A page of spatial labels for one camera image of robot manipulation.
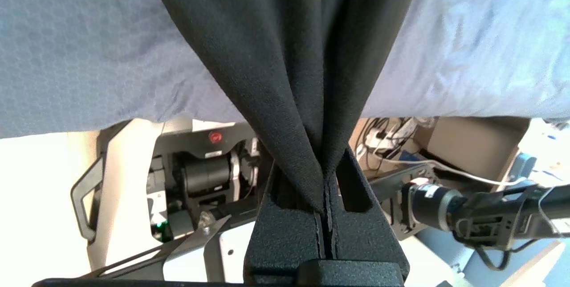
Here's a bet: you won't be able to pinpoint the black moon print T-shirt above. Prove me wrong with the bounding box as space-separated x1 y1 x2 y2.
136 0 430 213

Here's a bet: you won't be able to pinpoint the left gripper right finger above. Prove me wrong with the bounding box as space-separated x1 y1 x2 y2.
324 147 410 285

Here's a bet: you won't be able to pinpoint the thin white cable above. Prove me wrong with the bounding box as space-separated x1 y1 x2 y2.
365 156 530 186

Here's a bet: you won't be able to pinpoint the white and black robot chassis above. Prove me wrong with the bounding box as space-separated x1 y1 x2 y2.
70 118 437 283

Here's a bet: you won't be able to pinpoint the blue bed sheet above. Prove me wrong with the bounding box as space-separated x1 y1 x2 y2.
0 0 570 139

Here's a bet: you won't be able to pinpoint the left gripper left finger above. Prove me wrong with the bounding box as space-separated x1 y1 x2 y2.
243 162 328 285

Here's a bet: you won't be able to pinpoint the brown cardboard box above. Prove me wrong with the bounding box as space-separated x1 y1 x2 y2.
350 117 530 180

